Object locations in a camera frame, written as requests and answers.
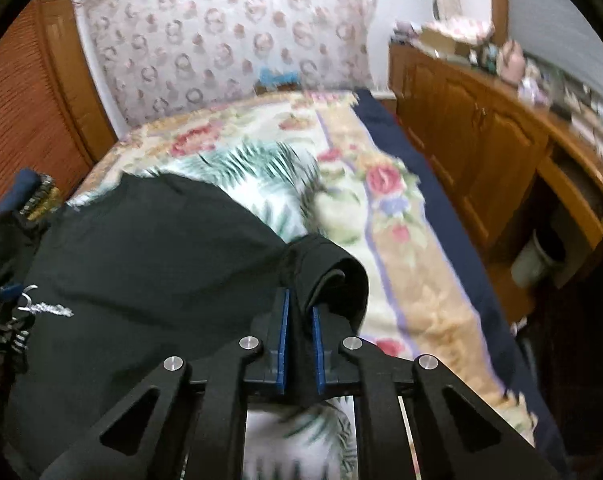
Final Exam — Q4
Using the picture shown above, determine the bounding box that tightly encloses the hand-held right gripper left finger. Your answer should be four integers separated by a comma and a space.
38, 287, 293, 480

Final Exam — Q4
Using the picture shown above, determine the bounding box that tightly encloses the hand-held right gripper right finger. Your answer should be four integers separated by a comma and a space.
311, 304, 565, 480

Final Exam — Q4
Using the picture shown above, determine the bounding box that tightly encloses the black shirt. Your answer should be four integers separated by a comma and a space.
1, 172, 369, 480

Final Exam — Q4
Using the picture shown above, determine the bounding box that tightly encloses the patterned folded garment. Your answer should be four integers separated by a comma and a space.
24, 175, 66, 222

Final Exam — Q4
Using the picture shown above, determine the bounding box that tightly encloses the floral blanket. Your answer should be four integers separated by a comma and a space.
66, 90, 537, 446

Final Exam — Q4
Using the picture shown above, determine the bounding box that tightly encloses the palm leaf print sheet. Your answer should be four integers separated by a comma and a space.
166, 140, 357, 480

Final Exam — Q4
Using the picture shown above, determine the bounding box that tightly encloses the wooden louvered wardrobe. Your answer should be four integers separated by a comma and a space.
0, 0, 117, 216

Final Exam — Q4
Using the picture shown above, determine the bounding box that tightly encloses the navy bed sheet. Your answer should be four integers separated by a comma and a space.
354, 89, 572, 476

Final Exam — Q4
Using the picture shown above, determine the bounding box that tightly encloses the white bucket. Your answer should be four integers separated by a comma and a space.
511, 230, 568, 289

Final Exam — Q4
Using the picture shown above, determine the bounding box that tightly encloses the small blue box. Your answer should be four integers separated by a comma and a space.
256, 67, 300, 93

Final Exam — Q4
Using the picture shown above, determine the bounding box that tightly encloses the wooden cabinet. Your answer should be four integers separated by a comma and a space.
389, 42, 603, 281

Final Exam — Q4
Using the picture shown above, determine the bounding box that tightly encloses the floral headboard cover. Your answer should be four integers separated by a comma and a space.
78, 0, 382, 131

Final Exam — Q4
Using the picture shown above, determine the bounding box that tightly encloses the pink ceramic pot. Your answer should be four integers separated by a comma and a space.
499, 40, 528, 84

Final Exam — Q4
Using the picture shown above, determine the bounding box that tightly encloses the floral cloth covered box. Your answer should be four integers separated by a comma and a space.
421, 17, 495, 57

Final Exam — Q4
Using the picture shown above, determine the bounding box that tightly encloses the clutter of small items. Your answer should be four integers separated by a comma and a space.
519, 60, 603, 171

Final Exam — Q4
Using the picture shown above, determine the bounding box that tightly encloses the window blind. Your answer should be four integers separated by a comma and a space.
506, 0, 603, 78

